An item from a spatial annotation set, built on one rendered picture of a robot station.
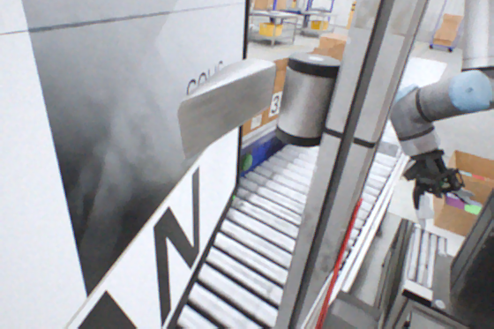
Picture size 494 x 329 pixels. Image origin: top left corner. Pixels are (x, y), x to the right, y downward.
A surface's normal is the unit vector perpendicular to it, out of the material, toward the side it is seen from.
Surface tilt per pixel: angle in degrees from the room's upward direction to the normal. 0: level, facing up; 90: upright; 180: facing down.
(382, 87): 90
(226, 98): 90
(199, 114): 90
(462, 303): 90
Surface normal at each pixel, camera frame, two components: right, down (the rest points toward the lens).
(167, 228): 0.97, 0.15
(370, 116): -0.54, 0.32
